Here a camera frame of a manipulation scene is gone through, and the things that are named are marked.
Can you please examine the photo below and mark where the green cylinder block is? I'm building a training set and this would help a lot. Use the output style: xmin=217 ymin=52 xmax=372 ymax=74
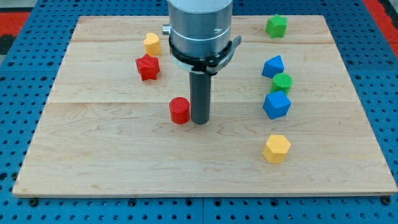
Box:
xmin=269 ymin=73 xmax=294 ymax=95

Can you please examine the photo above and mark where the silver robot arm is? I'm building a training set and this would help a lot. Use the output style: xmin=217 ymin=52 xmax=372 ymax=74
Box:
xmin=167 ymin=0 xmax=241 ymax=76

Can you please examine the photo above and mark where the yellow hexagon block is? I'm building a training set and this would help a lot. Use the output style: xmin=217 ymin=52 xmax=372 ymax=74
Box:
xmin=262 ymin=134 xmax=291 ymax=164

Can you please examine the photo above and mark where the yellow heart block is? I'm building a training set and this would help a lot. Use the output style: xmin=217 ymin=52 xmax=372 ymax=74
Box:
xmin=143 ymin=32 xmax=162 ymax=56

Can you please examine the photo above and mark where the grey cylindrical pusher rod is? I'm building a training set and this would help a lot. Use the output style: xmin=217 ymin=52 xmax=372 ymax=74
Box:
xmin=189 ymin=72 xmax=211 ymax=124

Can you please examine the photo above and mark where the red cylinder block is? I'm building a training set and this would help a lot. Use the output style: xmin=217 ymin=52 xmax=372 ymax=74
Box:
xmin=169 ymin=97 xmax=190 ymax=124

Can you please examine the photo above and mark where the blue cube block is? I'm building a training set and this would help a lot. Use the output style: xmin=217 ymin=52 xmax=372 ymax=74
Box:
xmin=263 ymin=91 xmax=291 ymax=119

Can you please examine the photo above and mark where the red star block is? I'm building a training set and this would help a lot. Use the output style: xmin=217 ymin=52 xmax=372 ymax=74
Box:
xmin=135 ymin=54 xmax=160 ymax=81

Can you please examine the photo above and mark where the green star block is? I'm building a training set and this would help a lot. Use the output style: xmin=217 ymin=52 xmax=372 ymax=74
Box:
xmin=265 ymin=14 xmax=288 ymax=39

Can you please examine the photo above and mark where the blue pentagon block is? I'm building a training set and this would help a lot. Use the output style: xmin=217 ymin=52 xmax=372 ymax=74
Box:
xmin=262 ymin=55 xmax=285 ymax=78

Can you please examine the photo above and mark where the wooden board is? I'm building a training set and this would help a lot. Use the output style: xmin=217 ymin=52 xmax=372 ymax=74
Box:
xmin=12 ymin=16 xmax=397 ymax=198

